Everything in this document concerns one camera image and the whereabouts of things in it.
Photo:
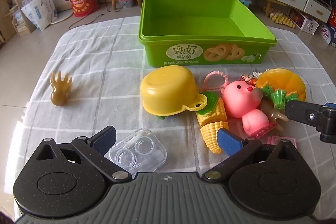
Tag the yellow toy pot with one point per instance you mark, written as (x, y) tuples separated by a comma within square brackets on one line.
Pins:
[(165, 87)]

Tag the pink plastic loop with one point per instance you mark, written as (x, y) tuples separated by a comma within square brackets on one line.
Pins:
[(211, 73)]

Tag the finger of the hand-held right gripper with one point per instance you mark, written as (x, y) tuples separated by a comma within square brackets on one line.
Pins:
[(304, 113)]

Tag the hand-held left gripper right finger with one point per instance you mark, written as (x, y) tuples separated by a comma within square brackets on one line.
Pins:
[(231, 144)]

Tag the yellow egg tray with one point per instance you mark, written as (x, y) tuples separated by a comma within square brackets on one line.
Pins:
[(282, 19)]

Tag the small red white charm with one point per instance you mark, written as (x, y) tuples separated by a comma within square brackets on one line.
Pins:
[(250, 79)]

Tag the pink rubber toy figure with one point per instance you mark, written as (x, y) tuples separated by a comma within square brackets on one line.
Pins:
[(236, 100)]

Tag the clear contact lens case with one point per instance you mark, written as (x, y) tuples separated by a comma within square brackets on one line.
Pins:
[(147, 158)]

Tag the colourful printed carton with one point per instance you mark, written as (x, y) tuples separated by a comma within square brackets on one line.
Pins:
[(302, 22), (326, 32)]

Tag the toy corn cob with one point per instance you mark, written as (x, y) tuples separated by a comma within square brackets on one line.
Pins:
[(210, 127)]

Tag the small pink card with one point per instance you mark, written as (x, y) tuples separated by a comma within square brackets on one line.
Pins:
[(278, 139)]

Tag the green plastic box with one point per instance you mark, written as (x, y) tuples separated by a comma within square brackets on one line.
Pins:
[(199, 29)]

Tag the orange toy pumpkin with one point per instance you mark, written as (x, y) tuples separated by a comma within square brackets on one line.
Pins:
[(283, 81)]

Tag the white paper bag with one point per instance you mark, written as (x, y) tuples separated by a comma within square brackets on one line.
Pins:
[(39, 11)]

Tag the beige plastic toy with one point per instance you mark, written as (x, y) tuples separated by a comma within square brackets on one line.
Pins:
[(277, 117)]

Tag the brown hand-shaped toy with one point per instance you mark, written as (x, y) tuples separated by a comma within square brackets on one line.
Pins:
[(59, 95)]

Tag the grey checked tablecloth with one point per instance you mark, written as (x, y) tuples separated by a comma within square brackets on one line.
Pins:
[(92, 56)]

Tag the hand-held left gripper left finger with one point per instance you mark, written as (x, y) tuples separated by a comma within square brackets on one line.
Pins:
[(103, 138)]

